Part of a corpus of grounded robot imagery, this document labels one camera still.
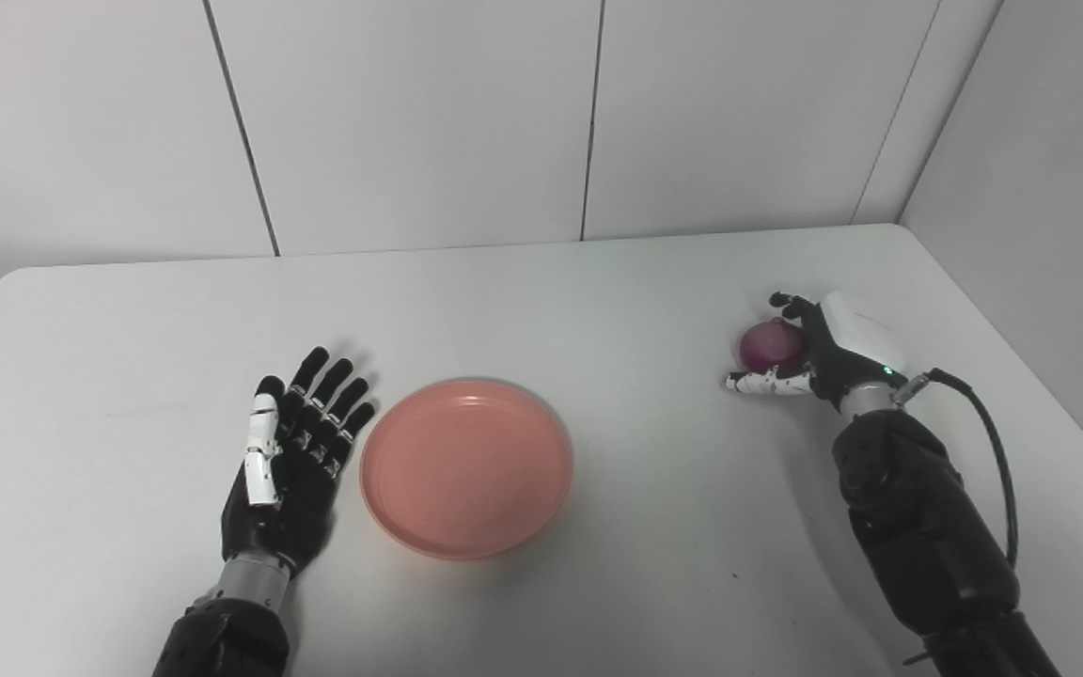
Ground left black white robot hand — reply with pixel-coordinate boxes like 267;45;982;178
221;347;377;576

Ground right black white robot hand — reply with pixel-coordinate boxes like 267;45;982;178
726;291;909;413

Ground purple red onion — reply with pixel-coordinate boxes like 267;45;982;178
739;318;808;372

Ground pink round plate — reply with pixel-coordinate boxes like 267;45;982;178
360;378;573;561

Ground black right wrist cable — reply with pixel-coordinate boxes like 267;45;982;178
889;369;1020;570

